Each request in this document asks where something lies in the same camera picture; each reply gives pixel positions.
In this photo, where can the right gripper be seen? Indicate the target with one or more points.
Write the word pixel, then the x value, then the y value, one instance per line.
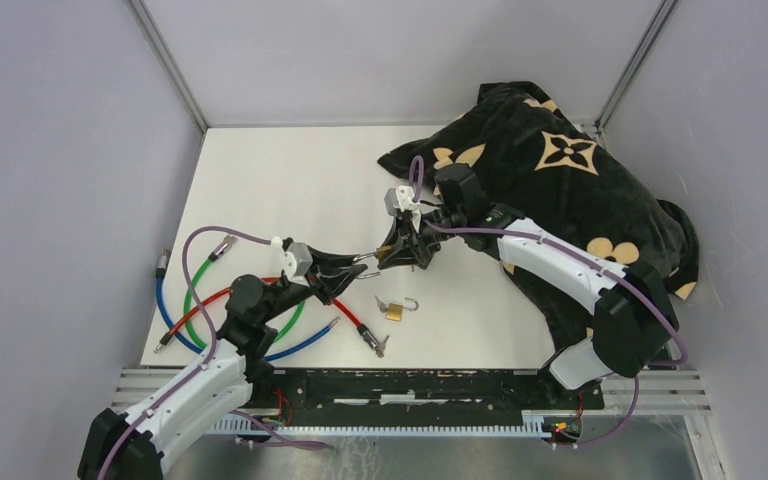
pixel 408 244

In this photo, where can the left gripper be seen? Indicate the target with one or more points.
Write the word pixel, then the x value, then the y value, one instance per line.
pixel 325 275

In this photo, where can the small brass padlock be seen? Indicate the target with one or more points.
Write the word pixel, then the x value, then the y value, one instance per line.
pixel 395 311

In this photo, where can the large brass padlock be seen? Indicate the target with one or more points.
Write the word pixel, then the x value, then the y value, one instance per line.
pixel 372 264

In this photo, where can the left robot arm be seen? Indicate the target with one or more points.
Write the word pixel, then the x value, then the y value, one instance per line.
pixel 145 440

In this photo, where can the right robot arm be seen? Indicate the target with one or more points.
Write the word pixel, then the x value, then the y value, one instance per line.
pixel 632 316

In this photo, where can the black floral blanket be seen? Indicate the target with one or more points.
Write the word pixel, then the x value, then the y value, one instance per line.
pixel 528 155

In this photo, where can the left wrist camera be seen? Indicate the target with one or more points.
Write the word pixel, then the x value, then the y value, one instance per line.
pixel 294 258

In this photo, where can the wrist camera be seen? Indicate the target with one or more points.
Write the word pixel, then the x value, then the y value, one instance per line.
pixel 401 199
pixel 294 258

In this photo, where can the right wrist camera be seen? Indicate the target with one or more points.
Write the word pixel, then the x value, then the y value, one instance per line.
pixel 401 199

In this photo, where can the red cable lock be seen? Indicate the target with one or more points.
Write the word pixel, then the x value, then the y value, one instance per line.
pixel 363 331

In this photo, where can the green cable lock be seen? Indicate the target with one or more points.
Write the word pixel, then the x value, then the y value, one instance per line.
pixel 278 334

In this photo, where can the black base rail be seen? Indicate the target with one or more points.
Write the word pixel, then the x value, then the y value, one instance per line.
pixel 308 397

